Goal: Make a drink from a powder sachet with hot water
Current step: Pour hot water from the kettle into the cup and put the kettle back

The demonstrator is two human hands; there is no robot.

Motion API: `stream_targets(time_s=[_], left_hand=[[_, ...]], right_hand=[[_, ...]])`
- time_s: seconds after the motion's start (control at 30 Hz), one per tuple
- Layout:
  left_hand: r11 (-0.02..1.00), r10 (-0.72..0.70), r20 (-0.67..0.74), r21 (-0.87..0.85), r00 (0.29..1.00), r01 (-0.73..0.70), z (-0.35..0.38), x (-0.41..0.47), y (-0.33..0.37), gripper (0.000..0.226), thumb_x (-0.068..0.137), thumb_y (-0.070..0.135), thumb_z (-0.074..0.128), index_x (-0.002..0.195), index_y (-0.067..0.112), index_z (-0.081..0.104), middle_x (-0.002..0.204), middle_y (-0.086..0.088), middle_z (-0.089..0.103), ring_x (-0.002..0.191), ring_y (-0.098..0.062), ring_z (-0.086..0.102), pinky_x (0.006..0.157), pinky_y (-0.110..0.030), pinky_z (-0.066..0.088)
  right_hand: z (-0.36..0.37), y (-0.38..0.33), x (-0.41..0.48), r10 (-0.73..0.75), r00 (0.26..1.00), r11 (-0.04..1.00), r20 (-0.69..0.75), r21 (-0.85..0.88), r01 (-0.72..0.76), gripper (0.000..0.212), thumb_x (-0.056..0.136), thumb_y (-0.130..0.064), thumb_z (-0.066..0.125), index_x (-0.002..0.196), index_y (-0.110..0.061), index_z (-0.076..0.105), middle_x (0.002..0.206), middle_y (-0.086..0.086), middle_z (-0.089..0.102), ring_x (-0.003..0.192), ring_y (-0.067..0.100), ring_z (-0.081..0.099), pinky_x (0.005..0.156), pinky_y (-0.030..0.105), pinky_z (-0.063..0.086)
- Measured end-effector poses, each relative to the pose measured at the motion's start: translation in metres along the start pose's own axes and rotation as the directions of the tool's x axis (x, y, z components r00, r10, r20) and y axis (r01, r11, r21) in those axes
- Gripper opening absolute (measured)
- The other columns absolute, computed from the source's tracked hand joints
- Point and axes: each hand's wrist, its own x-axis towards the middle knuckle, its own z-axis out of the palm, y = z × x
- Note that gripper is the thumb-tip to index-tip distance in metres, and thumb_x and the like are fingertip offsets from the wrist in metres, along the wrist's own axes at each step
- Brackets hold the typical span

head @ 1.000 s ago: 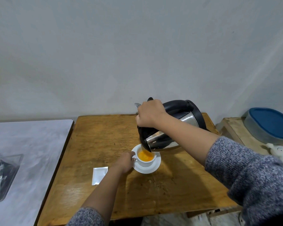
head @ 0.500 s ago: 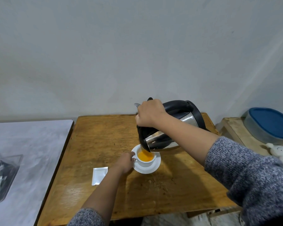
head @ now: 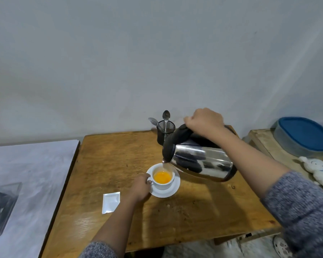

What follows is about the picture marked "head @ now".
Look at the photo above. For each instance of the white ceramic saucer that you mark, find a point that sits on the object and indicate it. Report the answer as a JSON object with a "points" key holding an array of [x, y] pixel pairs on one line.
{"points": [[167, 195]]}

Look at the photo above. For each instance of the white plush toy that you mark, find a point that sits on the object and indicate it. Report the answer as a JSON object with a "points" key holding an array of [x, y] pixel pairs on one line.
{"points": [[318, 169]]}

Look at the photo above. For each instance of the white perforated shoe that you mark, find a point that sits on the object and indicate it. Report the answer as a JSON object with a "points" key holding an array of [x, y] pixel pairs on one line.
{"points": [[281, 246]]}

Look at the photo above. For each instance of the orange liquid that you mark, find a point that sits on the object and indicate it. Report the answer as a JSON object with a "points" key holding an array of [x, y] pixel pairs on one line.
{"points": [[162, 177]]}

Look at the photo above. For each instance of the person's right forearm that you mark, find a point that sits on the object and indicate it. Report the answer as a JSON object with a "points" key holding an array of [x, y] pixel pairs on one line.
{"points": [[258, 171]]}

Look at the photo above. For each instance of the white ceramic cup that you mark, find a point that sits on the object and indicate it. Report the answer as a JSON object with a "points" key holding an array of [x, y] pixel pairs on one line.
{"points": [[164, 186]]}

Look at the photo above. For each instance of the grey container with blue lid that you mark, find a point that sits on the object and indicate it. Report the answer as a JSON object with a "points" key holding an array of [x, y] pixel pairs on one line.
{"points": [[302, 137]]}

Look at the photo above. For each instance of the stainless steel electric kettle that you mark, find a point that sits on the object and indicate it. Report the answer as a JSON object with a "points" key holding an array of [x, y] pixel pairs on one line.
{"points": [[202, 161]]}

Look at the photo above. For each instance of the person's right fingers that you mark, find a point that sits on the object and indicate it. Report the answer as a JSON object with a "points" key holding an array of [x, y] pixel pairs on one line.
{"points": [[193, 122]]}

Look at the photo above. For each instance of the person's left hand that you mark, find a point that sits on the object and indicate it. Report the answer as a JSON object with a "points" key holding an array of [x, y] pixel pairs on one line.
{"points": [[139, 188]]}

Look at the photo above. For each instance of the black mesh cutlery holder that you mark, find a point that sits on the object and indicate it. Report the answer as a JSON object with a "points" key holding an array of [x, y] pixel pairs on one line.
{"points": [[161, 137]]}

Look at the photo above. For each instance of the person's right hand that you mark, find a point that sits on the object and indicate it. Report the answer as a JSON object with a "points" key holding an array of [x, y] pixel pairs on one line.
{"points": [[206, 121]]}

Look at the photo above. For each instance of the clear plastic bag, black contents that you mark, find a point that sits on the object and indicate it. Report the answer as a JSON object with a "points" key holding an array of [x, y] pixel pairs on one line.
{"points": [[1, 209]]}

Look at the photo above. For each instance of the person's left forearm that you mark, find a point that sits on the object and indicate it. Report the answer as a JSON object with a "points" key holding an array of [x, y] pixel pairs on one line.
{"points": [[115, 225]]}

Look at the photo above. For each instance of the white paper sachet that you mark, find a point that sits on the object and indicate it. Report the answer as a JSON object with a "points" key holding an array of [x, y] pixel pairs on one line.
{"points": [[111, 202]]}

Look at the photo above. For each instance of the person's left fingers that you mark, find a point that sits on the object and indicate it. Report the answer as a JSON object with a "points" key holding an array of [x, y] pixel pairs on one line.
{"points": [[147, 182]]}

